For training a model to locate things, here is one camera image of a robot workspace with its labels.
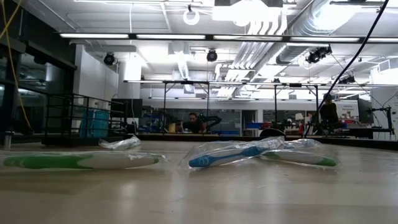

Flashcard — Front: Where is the green white toothbrush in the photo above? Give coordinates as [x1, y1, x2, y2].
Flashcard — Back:
[0, 150, 169, 171]
[98, 135, 143, 151]
[259, 146, 341, 169]

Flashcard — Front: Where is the person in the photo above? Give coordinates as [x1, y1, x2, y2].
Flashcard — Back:
[317, 93, 341, 133]
[181, 111, 206, 134]

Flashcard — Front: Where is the black box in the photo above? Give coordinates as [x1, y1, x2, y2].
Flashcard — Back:
[110, 98, 143, 119]

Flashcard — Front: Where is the long light strip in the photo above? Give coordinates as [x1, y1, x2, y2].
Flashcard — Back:
[58, 32, 398, 44]

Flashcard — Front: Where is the black computer monitor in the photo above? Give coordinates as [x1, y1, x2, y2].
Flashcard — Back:
[356, 98, 374, 124]

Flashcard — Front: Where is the black aluminium table frame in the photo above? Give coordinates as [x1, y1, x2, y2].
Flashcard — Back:
[0, 132, 398, 152]

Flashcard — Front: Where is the black workstation frame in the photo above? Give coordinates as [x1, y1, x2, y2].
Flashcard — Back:
[273, 82, 320, 135]
[162, 80, 211, 135]

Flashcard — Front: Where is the black arched frame handle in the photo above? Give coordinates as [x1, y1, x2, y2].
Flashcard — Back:
[259, 128, 286, 138]

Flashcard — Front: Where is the white ring lamp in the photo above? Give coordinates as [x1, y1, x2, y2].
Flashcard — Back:
[182, 7, 201, 26]

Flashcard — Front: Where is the silver ventilation duct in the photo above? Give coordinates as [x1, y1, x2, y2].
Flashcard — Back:
[275, 0, 346, 65]

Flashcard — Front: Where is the black wire basket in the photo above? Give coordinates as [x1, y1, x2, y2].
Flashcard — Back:
[42, 92, 129, 147]

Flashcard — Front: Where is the black camera cluster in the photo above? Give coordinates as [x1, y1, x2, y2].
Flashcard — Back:
[305, 45, 333, 65]

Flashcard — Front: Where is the yellow extension cable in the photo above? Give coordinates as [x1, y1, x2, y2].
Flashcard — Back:
[0, 0, 34, 134]

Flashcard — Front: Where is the small silver metal post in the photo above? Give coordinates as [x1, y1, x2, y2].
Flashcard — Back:
[2, 130, 14, 152]

